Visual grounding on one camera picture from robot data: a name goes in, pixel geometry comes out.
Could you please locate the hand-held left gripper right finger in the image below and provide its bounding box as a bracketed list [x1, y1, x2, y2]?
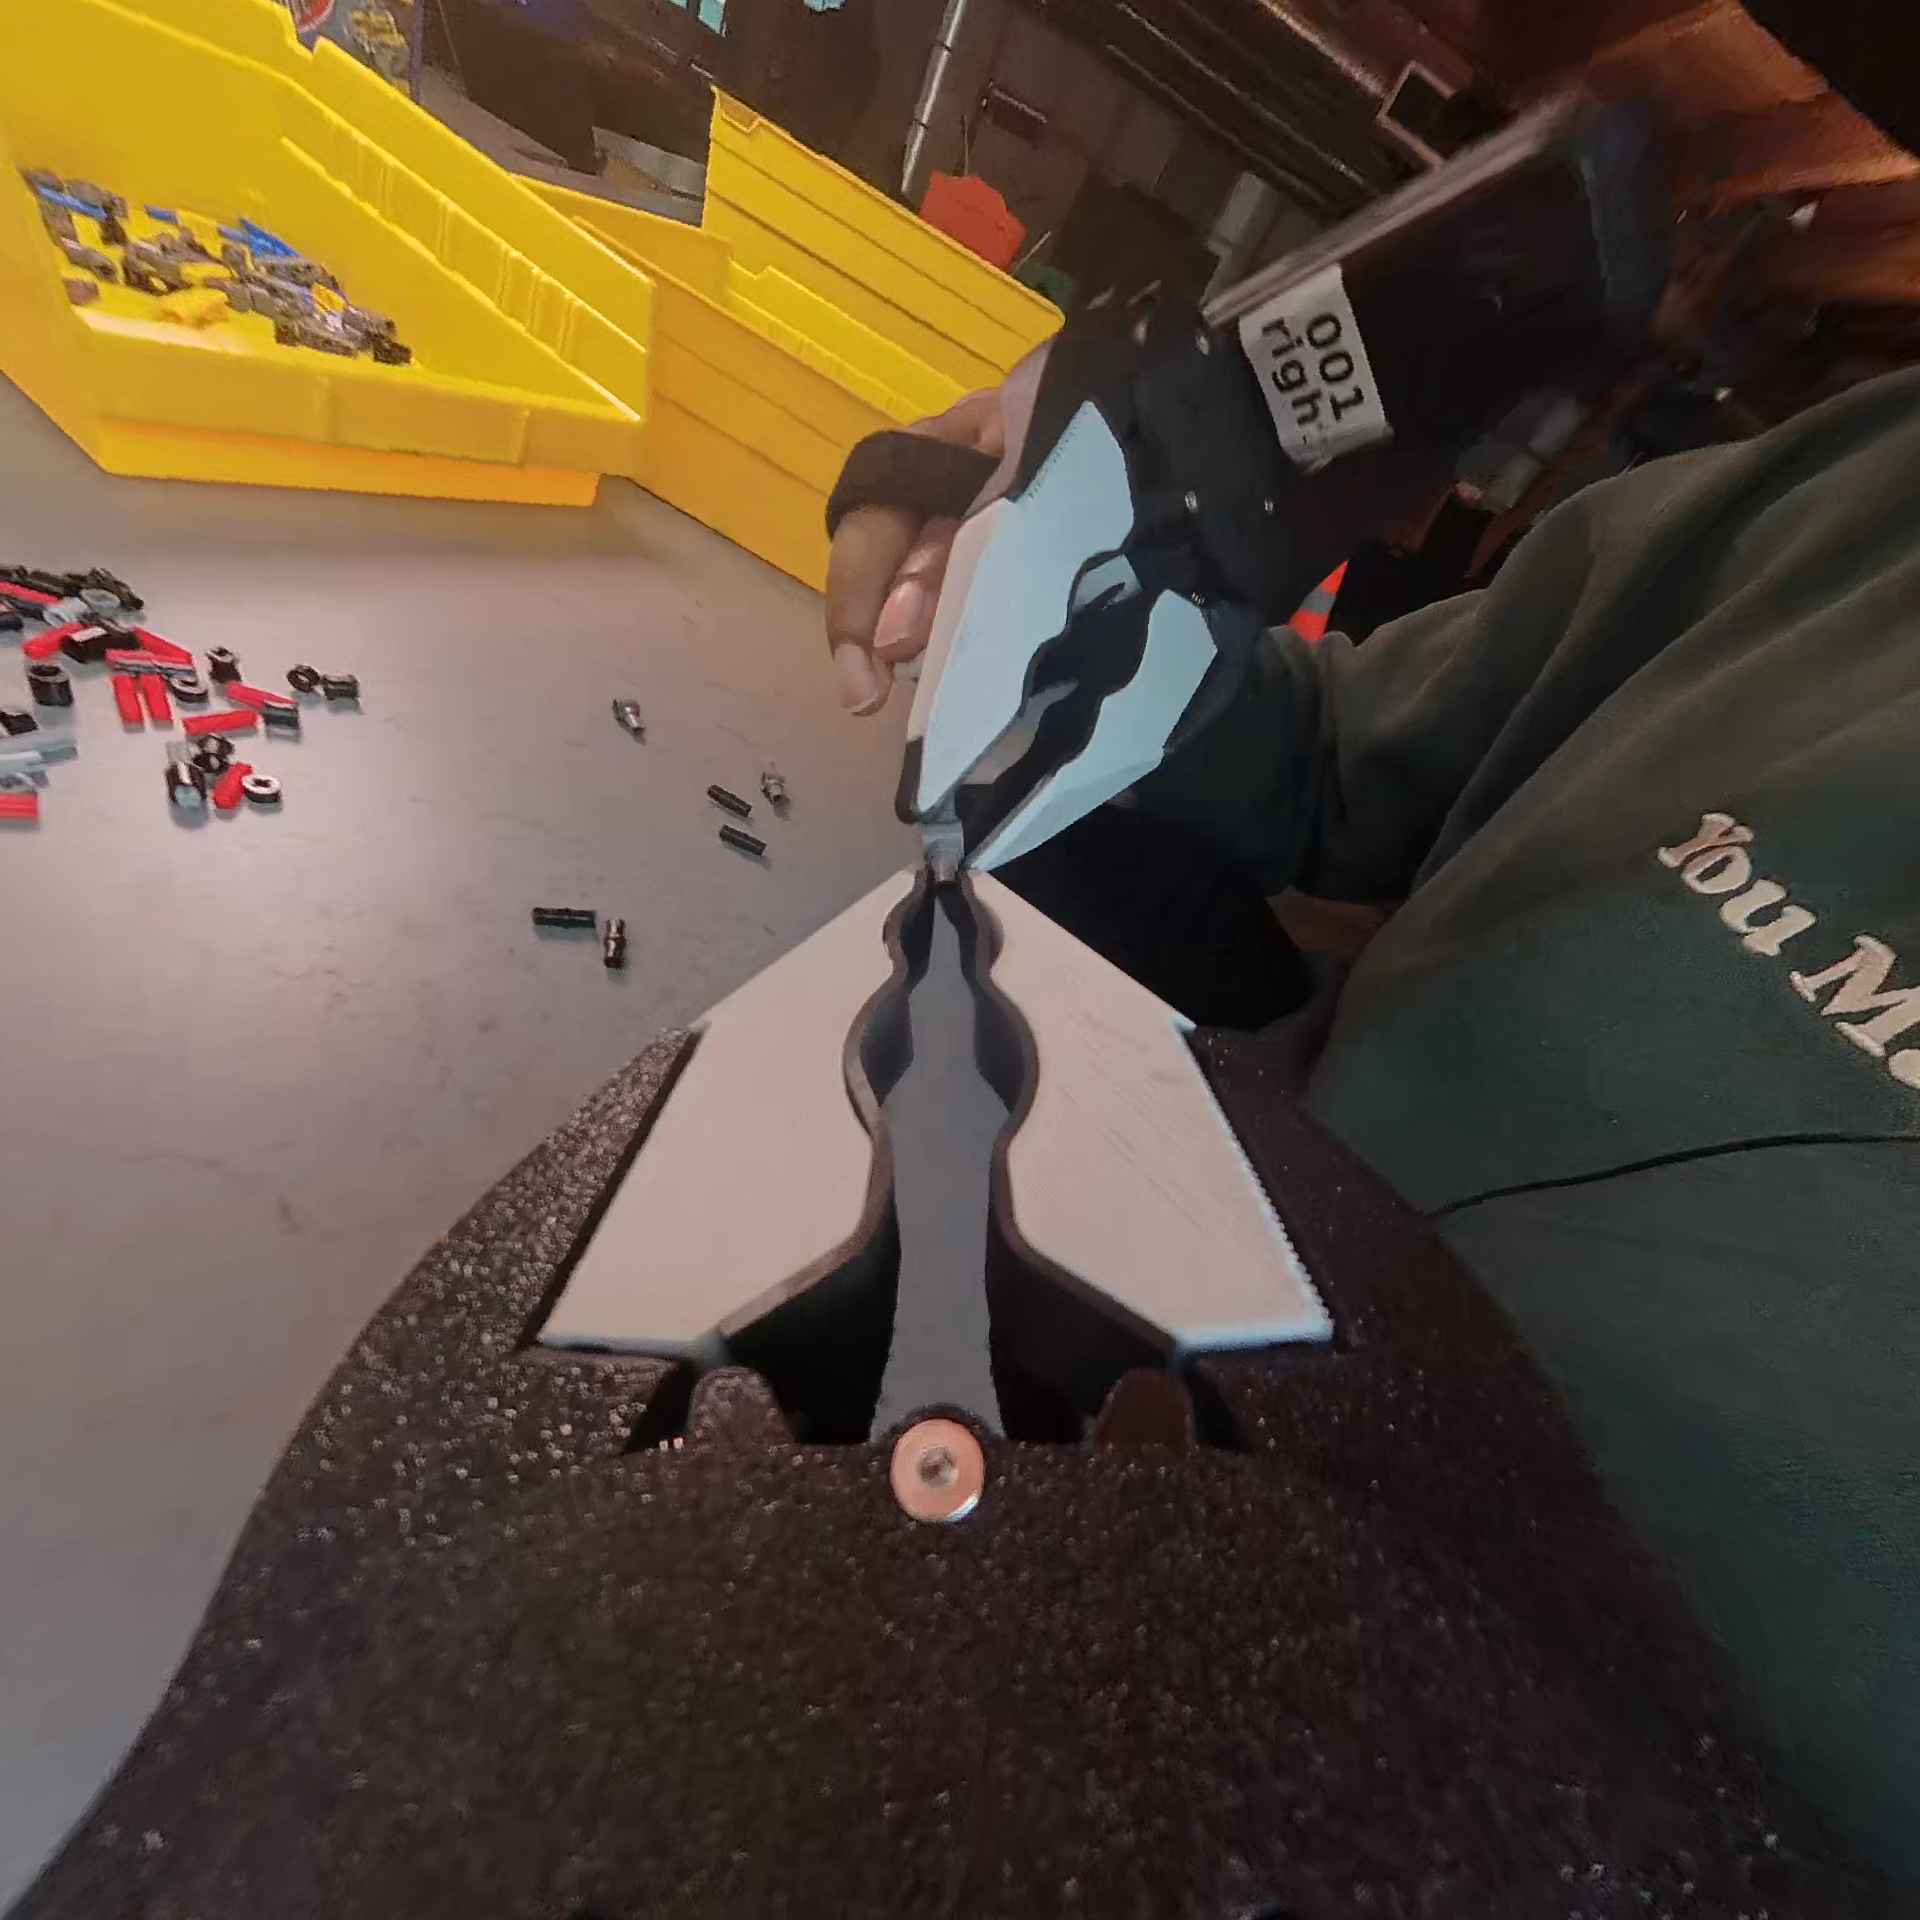
[968, 872, 1335, 1438]

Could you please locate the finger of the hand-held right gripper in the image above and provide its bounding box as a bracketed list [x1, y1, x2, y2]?
[970, 590, 1220, 874]
[897, 400, 1137, 827]

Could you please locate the heap of grey lego parts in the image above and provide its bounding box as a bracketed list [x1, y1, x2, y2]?
[23, 165, 415, 368]

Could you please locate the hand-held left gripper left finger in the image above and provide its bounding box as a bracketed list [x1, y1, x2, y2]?
[537, 866, 921, 1445]

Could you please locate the black drawstring cord with toggle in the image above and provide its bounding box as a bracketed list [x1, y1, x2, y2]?
[1421, 1127, 1920, 1219]

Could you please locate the pile of small lego pieces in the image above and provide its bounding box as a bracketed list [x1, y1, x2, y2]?
[0, 562, 361, 827]

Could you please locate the yellow plastic bin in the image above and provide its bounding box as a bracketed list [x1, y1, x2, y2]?
[517, 87, 1067, 594]
[0, 0, 656, 507]

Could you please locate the person's right forearm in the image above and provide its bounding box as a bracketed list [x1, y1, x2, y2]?
[1252, 598, 1503, 910]

